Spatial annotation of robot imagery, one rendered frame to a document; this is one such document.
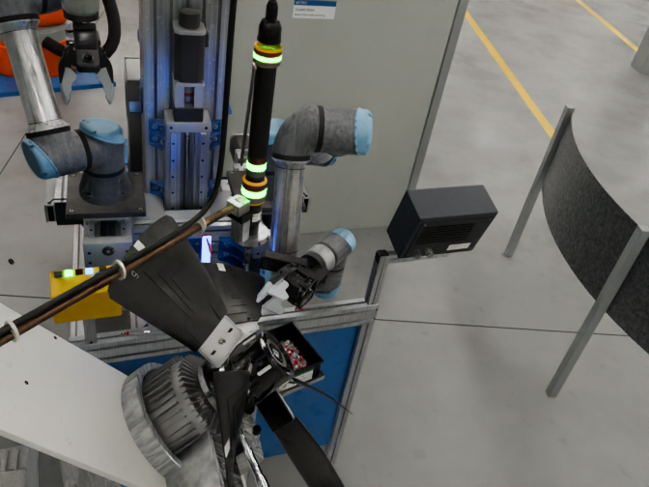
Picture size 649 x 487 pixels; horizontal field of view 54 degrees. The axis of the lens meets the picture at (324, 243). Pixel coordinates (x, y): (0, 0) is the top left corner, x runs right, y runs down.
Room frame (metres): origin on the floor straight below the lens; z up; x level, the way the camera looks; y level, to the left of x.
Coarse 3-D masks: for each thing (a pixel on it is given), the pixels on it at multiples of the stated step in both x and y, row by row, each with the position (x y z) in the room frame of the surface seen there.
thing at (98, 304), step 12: (72, 276) 1.14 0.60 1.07; (84, 276) 1.15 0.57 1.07; (60, 288) 1.09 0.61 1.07; (84, 300) 1.09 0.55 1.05; (96, 300) 1.10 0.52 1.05; (108, 300) 1.11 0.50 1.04; (60, 312) 1.06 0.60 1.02; (72, 312) 1.08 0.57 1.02; (84, 312) 1.09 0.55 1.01; (96, 312) 1.10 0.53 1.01; (108, 312) 1.11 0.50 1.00; (120, 312) 1.13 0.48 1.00
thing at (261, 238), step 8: (232, 200) 0.91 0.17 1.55; (248, 200) 0.92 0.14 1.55; (240, 208) 0.89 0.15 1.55; (248, 208) 0.91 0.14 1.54; (232, 216) 0.90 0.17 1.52; (240, 216) 0.89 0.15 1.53; (248, 216) 0.91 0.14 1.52; (232, 224) 0.92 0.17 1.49; (240, 224) 0.91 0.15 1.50; (248, 224) 0.92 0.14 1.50; (232, 232) 0.92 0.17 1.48; (240, 232) 0.91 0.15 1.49; (248, 232) 0.92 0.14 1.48; (264, 232) 0.95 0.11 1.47; (240, 240) 0.91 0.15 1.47; (248, 240) 0.92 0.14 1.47; (256, 240) 0.92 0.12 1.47; (264, 240) 0.93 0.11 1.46
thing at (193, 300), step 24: (168, 216) 0.98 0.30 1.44; (144, 240) 0.89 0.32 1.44; (144, 264) 0.85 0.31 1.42; (168, 264) 0.89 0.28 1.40; (192, 264) 0.92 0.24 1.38; (120, 288) 0.79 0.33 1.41; (144, 288) 0.82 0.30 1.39; (168, 288) 0.85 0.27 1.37; (192, 288) 0.88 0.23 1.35; (144, 312) 0.79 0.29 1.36; (168, 312) 0.82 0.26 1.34; (192, 312) 0.85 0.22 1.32; (216, 312) 0.88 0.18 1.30; (192, 336) 0.82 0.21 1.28
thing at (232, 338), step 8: (224, 320) 0.89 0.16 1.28; (216, 328) 0.87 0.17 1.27; (224, 328) 0.88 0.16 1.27; (232, 328) 0.89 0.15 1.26; (216, 336) 0.86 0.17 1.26; (224, 336) 0.87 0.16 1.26; (232, 336) 0.88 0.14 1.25; (240, 336) 0.89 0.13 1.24; (208, 344) 0.84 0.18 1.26; (216, 344) 0.85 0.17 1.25; (224, 344) 0.86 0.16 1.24; (232, 344) 0.87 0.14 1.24; (200, 352) 0.82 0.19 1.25; (208, 352) 0.83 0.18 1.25; (216, 352) 0.84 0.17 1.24; (224, 352) 0.85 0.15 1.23; (208, 360) 0.82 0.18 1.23; (216, 360) 0.83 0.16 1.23; (224, 360) 0.84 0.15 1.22
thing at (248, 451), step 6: (240, 432) 0.76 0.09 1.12; (240, 438) 0.75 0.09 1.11; (246, 444) 0.74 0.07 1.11; (246, 450) 0.72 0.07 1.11; (252, 450) 0.73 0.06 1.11; (246, 456) 0.71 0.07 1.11; (252, 456) 0.71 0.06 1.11; (252, 462) 0.70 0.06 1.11; (252, 468) 0.70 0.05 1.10; (258, 468) 0.70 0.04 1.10; (258, 474) 0.68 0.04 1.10; (258, 480) 0.67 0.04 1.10; (264, 480) 0.67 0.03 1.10; (258, 486) 0.67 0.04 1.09; (264, 486) 0.66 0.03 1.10
